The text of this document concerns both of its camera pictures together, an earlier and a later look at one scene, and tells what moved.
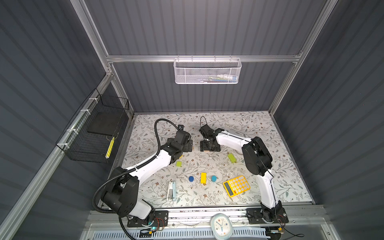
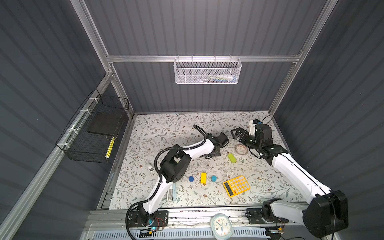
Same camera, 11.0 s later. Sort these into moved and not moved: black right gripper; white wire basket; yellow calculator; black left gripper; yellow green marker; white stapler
Moved: black right gripper; black left gripper
Not moved: white stapler; white wire basket; yellow calculator; yellow green marker
